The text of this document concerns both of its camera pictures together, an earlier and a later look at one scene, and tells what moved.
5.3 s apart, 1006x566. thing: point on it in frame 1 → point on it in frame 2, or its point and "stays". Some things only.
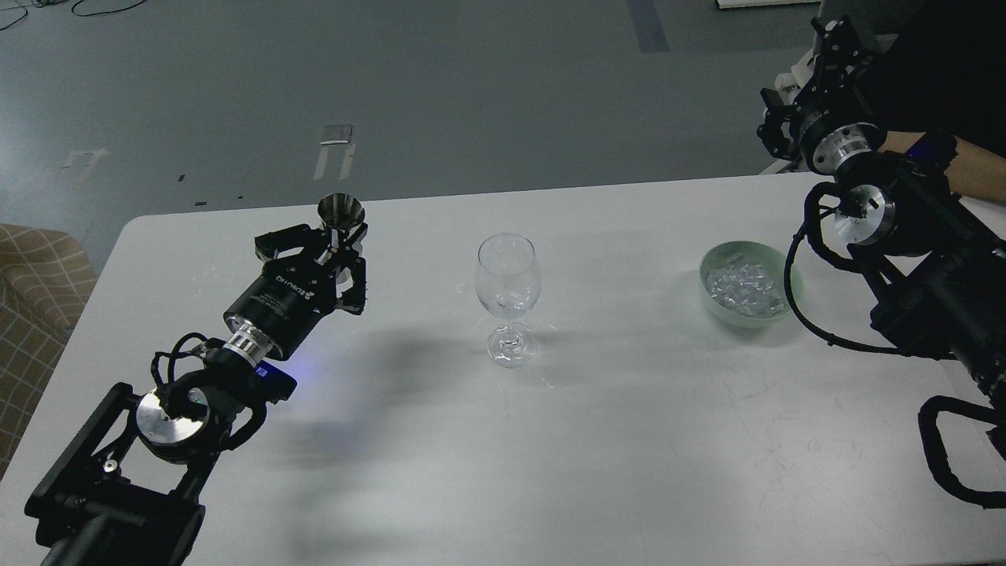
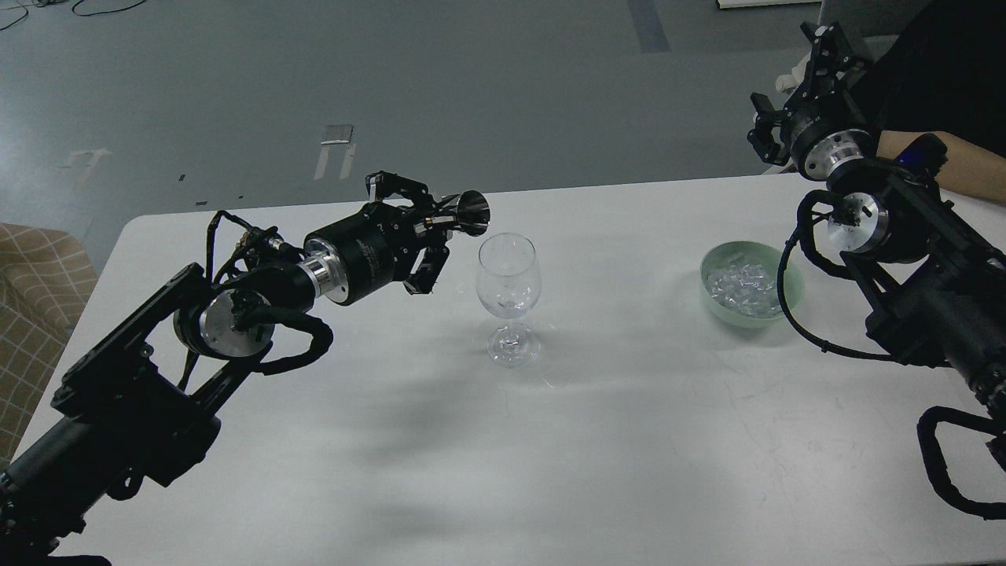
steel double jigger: [339, 211] → [472, 213]
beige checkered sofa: [46, 276] stays
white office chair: [788, 84] stays
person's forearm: [974, 171] stays
